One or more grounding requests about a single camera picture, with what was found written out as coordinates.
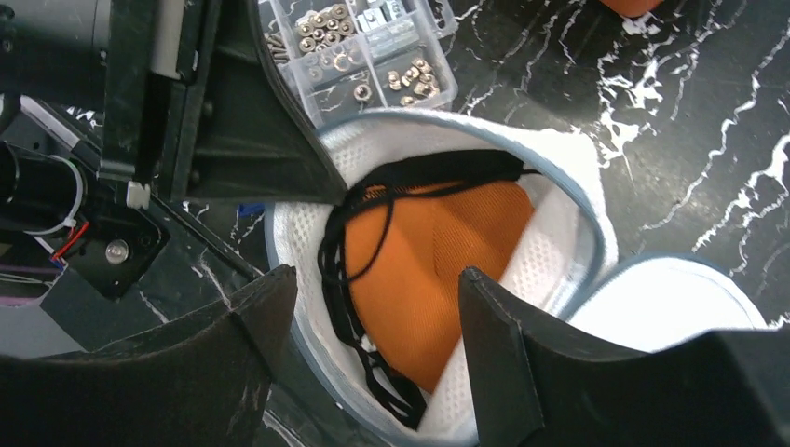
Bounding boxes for clear plastic screw organizer box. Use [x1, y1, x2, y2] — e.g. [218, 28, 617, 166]
[258, 0, 457, 128]

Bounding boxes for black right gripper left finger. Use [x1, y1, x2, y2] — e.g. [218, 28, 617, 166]
[1, 265, 297, 446]

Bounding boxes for orange plastic basin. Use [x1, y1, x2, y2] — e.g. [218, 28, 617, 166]
[601, 0, 662, 19]

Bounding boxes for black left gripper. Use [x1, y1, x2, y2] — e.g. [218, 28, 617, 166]
[1, 1, 347, 205]

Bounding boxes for orange bra black straps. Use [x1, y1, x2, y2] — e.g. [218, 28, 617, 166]
[317, 149, 541, 432]

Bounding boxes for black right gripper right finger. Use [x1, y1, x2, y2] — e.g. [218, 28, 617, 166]
[459, 267, 789, 446]

